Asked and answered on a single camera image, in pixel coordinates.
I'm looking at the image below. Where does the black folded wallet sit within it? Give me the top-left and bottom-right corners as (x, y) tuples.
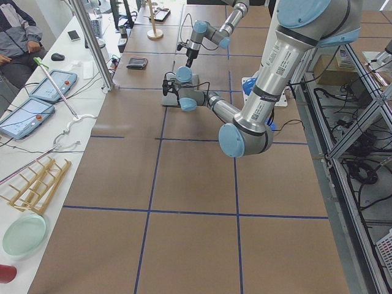
(126, 56), (148, 70)

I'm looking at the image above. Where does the far blue teach pendant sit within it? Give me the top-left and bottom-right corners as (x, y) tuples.
(28, 69), (78, 104)

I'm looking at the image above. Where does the black tray with items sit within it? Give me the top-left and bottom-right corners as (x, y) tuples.
(153, 9), (171, 22)

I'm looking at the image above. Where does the wooden dish rack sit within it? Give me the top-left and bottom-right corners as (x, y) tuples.
(1, 157), (72, 216)

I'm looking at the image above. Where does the white curved plastic holder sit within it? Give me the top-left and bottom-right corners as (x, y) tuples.
(52, 113), (98, 151)

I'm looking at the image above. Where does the aluminium frame rack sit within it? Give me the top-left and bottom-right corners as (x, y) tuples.
(297, 45), (391, 293)

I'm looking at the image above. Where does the seated person grey jacket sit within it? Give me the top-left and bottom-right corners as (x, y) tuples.
(1, 1), (47, 89)

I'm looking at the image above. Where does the light green plate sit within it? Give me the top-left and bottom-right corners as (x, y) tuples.
(2, 214), (47, 257)

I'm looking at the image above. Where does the grey laptop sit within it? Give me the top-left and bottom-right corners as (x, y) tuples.
(161, 72), (203, 111)

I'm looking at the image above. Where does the near blue teach pendant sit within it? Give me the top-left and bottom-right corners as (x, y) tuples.
(1, 98), (55, 140)

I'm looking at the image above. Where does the blue teach pendant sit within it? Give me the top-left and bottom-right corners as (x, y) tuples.
(1, 98), (55, 140)
(28, 69), (78, 104)

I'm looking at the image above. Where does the computer keyboard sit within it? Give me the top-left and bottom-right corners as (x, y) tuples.
(89, 19), (102, 38)

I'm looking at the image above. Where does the black computer mouse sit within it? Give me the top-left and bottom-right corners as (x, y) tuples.
(51, 53), (65, 61)

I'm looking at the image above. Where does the white plastic basket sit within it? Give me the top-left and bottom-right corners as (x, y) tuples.
(375, 229), (391, 280)

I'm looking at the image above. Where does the red cup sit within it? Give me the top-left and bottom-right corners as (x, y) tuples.
(0, 264), (17, 284)

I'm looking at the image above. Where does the aluminium frame post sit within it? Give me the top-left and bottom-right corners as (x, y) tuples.
(70, 0), (114, 92)

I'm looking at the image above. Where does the white smartphone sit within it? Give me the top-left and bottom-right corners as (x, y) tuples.
(67, 30), (80, 42)

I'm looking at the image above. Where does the cardboard box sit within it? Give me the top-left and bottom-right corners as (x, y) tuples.
(313, 55), (359, 86)

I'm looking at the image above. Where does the wooden mug tree stand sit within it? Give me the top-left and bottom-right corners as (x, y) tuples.
(147, 0), (164, 40)

